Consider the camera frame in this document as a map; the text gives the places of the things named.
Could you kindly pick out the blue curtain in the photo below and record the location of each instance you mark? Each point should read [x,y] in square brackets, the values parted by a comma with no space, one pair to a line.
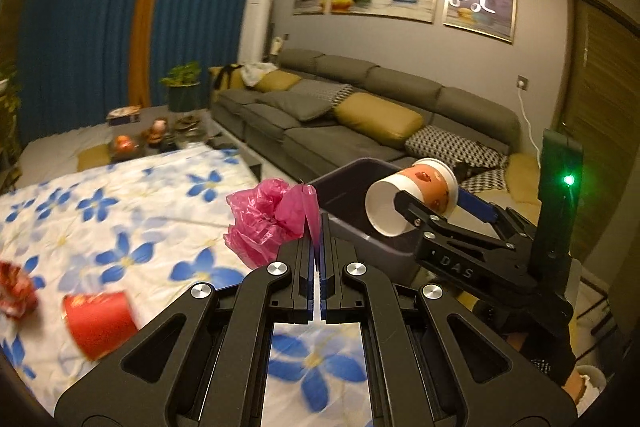
[73,55]

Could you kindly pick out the patterned cushion near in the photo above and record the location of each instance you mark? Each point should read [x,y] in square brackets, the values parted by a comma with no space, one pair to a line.
[453,149]

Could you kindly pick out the wall socket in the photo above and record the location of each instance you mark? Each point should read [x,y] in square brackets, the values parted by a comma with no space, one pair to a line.
[522,83]

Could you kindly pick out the white cloth on sofa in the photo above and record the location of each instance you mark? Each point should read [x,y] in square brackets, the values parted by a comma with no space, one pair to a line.
[252,73]

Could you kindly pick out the yellow cushion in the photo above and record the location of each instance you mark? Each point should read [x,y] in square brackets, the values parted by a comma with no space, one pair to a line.
[278,80]
[385,122]

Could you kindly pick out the grey cushion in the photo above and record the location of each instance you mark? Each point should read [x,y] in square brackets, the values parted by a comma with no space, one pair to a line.
[300,106]

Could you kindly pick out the box on coffee table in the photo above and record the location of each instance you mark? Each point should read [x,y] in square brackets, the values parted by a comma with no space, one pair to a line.
[124,115]

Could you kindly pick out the red gold paper cup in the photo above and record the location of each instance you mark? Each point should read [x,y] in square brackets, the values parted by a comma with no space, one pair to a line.
[99,323]

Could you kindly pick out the red snack bag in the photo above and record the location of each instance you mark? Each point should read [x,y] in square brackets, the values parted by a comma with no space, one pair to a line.
[18,292]

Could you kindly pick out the grey sectional sofa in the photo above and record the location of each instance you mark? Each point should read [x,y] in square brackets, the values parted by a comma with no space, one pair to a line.
[305,150]

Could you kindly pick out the white standing air conditioner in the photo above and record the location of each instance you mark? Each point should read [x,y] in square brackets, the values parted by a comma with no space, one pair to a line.
[254,28]

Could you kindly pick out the pink plastic bag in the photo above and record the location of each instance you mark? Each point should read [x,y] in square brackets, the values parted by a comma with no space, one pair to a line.
[270,215]

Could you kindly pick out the orange printed paper cup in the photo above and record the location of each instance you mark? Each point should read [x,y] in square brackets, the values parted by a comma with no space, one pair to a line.
[429,179]

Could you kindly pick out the wooden door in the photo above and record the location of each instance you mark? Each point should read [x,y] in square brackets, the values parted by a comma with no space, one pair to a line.
[598,106]

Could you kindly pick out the grey trash bin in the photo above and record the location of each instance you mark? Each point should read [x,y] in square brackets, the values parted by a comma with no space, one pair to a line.
[341,193]

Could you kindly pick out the yellow cushion middle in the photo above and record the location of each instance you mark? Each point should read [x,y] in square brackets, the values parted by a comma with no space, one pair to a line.
[385,122]

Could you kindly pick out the orange curtain strip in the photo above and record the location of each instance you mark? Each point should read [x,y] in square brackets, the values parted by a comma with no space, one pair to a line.
[139,91]

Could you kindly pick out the potted green floor plant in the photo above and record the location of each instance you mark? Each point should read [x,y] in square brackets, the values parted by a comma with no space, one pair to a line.
[183,86]

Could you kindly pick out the patterned cushion far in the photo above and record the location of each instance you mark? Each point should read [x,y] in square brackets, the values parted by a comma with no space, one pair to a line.
[332,92]

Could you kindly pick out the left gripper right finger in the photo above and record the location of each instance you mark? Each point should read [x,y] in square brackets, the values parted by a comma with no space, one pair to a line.
[430,362]

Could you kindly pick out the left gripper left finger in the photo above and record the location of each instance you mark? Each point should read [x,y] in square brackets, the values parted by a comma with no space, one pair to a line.
[203,360]

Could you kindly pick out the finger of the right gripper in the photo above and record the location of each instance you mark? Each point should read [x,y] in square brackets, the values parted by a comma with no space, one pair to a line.
[413,210]
[478,207]

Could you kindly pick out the yellow cushion far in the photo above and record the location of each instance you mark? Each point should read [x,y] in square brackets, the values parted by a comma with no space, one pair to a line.
[278,80]

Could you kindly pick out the patterned cushion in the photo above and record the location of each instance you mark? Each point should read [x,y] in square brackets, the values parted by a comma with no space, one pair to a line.
[453,149]
[332,92]

